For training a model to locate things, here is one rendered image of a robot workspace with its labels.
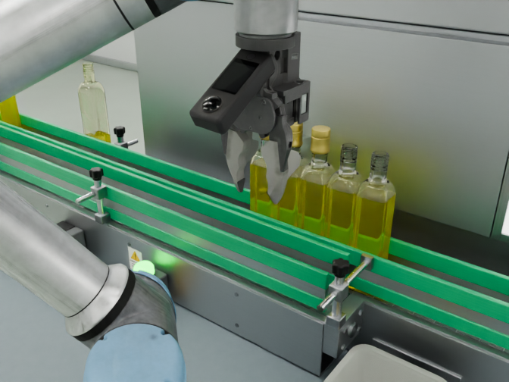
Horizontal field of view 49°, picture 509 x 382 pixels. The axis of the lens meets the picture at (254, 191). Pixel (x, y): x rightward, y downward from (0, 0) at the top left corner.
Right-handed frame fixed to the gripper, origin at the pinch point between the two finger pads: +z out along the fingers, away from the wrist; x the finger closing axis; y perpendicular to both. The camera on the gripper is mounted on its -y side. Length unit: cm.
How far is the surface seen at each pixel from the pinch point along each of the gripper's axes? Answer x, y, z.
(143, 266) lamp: 36.3, 10.5, 32.5
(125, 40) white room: 421, 340, 87
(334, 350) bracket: -6.4, 14.6, 34.7
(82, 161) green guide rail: 71, 24, 23
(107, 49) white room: 451, 340, 101
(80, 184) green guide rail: 62, 16, 24
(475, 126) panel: -15.7, 42.0, -0.3
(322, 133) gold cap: 6.4, 28.7, 2.0
